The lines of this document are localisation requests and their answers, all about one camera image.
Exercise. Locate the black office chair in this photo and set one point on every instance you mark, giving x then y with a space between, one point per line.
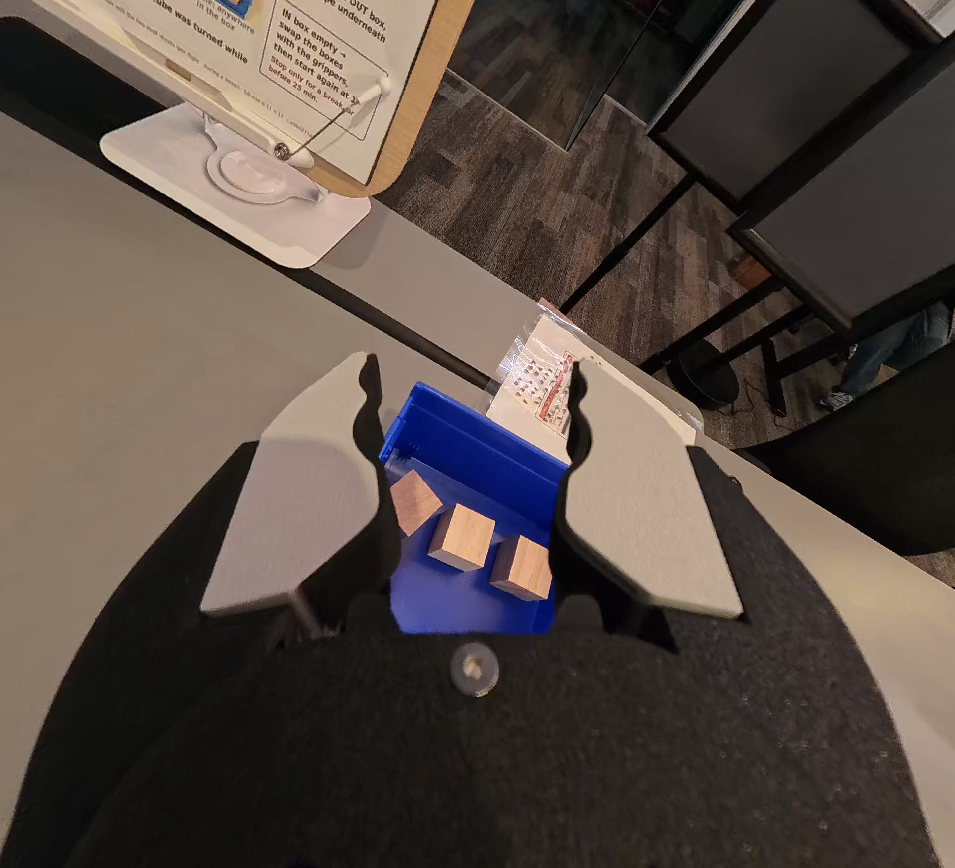
858 480

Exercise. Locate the blue plastic bin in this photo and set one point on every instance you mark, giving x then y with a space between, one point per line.
462 435

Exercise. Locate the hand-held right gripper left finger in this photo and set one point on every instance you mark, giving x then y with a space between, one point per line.
298 502

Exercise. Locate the light wood cube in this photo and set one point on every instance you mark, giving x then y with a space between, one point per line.
522 566
414 502
462 536

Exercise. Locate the black framed grey panel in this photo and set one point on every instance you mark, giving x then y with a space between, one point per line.
873 234
783 77

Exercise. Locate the wooden instruction board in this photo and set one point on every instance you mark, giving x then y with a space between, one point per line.
298 25

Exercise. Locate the black round stand base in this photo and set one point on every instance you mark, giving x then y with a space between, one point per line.
701 375

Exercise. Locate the printed sheet in plastic sleeve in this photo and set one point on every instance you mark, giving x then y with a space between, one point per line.
537 360

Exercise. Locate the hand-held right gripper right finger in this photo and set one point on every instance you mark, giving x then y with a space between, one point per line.
649 502

